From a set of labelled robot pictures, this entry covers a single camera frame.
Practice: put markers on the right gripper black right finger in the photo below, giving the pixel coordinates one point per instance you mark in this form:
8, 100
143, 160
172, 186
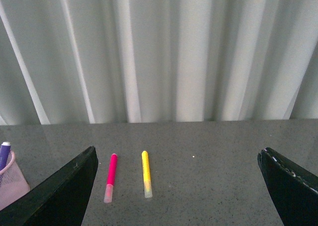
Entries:
293, 189

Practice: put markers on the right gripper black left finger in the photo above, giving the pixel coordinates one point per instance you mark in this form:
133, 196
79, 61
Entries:
60, 200

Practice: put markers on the pink marker pen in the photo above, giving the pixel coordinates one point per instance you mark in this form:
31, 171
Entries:
110, 179

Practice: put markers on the purple marker pen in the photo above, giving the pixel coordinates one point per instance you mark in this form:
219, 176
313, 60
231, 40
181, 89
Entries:
4, 153

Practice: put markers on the pink mesh pen cup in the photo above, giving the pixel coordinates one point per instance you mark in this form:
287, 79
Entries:
13, 185

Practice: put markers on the yellow marker pen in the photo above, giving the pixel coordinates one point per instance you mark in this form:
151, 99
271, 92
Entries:
146, 175

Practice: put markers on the white pleated curtain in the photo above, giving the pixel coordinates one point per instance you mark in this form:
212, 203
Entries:
104, 61

